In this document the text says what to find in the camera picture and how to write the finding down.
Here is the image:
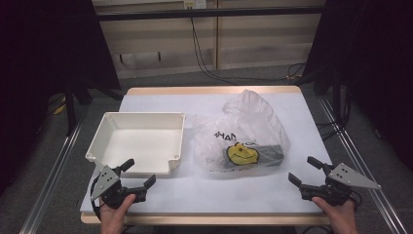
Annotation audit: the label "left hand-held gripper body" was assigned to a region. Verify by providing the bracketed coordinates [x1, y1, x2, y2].
[90, 163, 148, 211]

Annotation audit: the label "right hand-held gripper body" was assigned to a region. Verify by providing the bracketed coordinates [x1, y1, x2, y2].
[300, 162, 383, 208]

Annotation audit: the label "white plastic tray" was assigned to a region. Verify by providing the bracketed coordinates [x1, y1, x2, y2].
[85, 111, 187, 176]

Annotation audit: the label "dark box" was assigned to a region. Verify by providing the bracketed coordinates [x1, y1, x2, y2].
[223, 143, 285, 170]

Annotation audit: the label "clear smiley-print plastic bag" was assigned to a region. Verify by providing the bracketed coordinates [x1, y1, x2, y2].
[191, 89, 291, 174]

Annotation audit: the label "person's right hand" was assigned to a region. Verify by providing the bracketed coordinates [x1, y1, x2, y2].
[311, 196, 360, 234]

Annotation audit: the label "person's left hand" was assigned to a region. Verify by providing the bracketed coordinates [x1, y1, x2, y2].
[98, 193, 137, 234]

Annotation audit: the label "black metal stand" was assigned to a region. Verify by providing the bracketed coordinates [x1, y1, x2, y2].
[62, 77, 125, 137]

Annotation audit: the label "black curtain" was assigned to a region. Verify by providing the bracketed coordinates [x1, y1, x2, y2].
[0, 0, 122, 196]
[301, 0, 413, 172]

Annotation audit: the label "light wooden cabinet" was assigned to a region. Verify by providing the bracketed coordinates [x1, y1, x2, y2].
[92, 0, 326, 80]

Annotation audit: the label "black horizontal bar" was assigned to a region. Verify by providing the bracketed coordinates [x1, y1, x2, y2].
[96, 5, 325, 22]

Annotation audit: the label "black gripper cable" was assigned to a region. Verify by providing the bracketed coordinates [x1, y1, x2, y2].
[90, 174, 102, 219]

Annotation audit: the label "metal floor rail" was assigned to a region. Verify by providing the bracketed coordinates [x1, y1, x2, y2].
[19, 106, 90, 234]
[317, 97, 411, 234]

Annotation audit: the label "black floor cables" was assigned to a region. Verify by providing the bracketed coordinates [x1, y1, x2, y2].
[315, 89, 353, 141]

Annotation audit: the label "long black hanging cable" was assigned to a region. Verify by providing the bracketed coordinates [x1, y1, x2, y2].
[189, 18, 307, 83]

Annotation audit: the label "white wall socket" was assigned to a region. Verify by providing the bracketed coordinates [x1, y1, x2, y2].
[183, 0, 208, 10]

